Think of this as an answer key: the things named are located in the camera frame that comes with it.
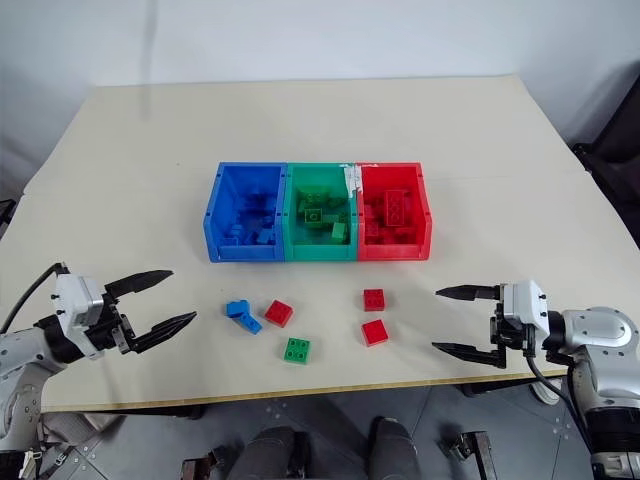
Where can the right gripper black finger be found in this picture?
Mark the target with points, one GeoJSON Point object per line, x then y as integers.
{"type": "Point", "coordinates": [467, 292]}
{"type": "Point", "coordinates": [470, 353]}

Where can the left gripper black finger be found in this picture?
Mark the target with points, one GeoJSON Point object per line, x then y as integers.
{"type": "Point", "coordinates": [165, 327]}
{"type": "Point", "coordinates": [142, 280]}

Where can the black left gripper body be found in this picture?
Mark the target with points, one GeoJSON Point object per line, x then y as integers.
{"type": "Point", "coordinates": [107, 331]}

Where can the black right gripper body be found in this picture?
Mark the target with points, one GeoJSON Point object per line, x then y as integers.
{"type": "Point", "coordinates": [507, 332]}

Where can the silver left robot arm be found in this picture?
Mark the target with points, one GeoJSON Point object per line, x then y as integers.
{"type": "Point", "coordinates": [20, 380]}

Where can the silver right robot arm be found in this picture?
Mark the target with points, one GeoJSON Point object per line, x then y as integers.
{"type": "Point", "coordinates": [595, 340]}

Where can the white round caster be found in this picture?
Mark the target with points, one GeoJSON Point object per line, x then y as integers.
{"type": "Point", "coordinates": [545, 392]}

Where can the blue toy brick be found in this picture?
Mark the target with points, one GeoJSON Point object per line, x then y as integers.
{"type": "Point", "coordinates": [237, 308]}
{"type": "Point", "coordinates": [251, 325]}

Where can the red plastic storage bin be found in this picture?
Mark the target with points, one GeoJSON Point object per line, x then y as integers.
{"type": "Point", "coordinates": [390, 252]}

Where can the red square toy brick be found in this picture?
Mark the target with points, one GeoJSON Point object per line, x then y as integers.
{"type": "Point", "coordinates": [374, 299]}
{"type": "Point", "coordinates": [375, 333]}
{"type": "Point", "coordinates": [279, 313]}

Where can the metal floor stand foot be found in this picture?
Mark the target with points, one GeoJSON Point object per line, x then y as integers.
{"type": "Point", "coordinates": [470, 447]}
{"type": "Point", "coordinates": [202, 465]}

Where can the blue plastic storage bin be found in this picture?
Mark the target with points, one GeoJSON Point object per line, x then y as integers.
{"type": "Point", "coordinates": [235, 220]}

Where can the dark rounded robot knee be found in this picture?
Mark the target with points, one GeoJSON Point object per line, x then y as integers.
{"type": "Point", "coordinates": [277, 452]}
{"type": "Point", "coordinates": [395, 450]}

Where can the green square toy brick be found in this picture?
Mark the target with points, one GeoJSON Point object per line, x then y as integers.
{"type": "Point", "coordinates": [297, 350]}

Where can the small green toy brick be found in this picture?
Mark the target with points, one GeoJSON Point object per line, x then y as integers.
{"type": "Point", "coordinates": [340, 232]}

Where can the dark object beside table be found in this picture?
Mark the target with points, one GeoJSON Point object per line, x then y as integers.
{"type": "Point", "coordinates": [6, 217]}

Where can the green plastic storage bin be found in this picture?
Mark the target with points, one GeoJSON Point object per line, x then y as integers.
{"type": "Point", "coordinates": [320, 250]}

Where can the white tape strip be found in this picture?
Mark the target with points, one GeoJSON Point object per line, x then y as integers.
{"type": "Point", "coordinates": [354, 177]}

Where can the black chair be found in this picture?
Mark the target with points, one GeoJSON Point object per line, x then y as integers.
{"type": "Point", "coordinates": [610, 140]}

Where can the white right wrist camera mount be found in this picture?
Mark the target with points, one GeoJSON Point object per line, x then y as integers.
{"type": "Point", "coordinates": [525, 307]}

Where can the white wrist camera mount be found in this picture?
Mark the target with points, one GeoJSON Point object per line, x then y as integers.
{"type": "Point", "coordinates": [75, 300]}
{"type": "Point", "coordinates": [525, 307]}

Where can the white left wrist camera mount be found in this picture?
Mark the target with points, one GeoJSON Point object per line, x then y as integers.
{"type": "Point", "coordinates": [75, 300]}

